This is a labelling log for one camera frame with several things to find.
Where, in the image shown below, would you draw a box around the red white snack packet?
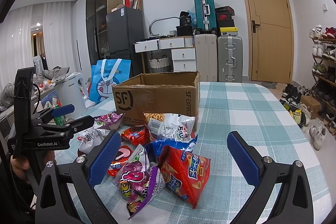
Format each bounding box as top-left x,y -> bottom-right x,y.
77,127 -> 110,156

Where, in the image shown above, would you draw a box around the purple candy bag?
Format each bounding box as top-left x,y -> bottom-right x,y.
94,111 -> 125,131
113,144 -> 165,218

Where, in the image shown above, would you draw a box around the red Oreo pack pink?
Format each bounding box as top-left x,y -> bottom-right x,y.
107,145 -> 133,177

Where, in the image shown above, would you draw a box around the purple candy bag front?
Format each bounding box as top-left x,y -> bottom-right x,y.
113,144 -> 165,218

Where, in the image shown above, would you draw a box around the red corn snack bag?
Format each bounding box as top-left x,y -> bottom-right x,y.
158,145 -> 211,208

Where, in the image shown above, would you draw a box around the blue Oreo pack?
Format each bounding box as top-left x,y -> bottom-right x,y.
145,134 -> 198,164

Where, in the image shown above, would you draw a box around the white noodle snack bag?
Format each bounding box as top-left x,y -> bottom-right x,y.
144,113 -> 196,143

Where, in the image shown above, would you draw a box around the person's left hand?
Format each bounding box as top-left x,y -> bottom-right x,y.
10,151 -> 55,184

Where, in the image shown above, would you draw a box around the white electric kettle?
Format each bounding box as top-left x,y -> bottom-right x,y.
52,72 -> 89,119

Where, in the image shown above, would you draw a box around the teal checkered tablecloth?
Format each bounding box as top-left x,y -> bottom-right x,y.
53,81 -> 333,224

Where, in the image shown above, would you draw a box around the blue Doraemon tote bag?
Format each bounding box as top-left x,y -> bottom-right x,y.
89,59 -> 131,103

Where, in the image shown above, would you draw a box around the red Oreo pack small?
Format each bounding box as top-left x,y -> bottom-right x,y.
121,126 -> 150,145

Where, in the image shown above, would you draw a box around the white sneaker on floor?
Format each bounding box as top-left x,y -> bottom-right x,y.
309,121 -> 327,151

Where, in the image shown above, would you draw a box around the small cardboard box floor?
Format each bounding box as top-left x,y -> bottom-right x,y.
301,96 -> 321,119

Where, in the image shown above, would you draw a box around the SF Express cardboard box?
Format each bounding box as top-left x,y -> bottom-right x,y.
112,72 -> 200,131

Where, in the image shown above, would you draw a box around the dark grey refrigerator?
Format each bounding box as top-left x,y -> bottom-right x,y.
106,7 -> 145,77

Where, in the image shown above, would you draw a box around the woven laundry basket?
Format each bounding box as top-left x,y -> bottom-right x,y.
149,55 -> 171,73

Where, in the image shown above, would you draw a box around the wooden door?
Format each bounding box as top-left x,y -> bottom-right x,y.
244,0 -> 294,83

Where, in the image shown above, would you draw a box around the black glass cabinet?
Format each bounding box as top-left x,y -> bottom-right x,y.
85,0 -> 123,65

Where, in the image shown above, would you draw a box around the silver suitcase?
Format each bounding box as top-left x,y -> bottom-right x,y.
217,35 -> 243,83

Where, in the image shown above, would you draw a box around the beige suitcase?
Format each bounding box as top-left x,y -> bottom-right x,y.
195,34 -> 218,82

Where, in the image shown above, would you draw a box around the white drawer desk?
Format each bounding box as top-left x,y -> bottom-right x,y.
134,36 -> 197,72

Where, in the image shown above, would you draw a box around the stacked shoe boxes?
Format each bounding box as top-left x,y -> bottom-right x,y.
215,6 -> 238,36

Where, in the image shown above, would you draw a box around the black bag on desk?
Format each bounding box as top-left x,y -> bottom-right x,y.
176,11 -> 193,36

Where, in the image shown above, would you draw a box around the shoe rack with shoes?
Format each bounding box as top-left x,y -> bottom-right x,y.
309,24 -> 335,135

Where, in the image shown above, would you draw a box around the teal suitcase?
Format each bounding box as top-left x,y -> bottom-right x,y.
194,0 -> 217,34

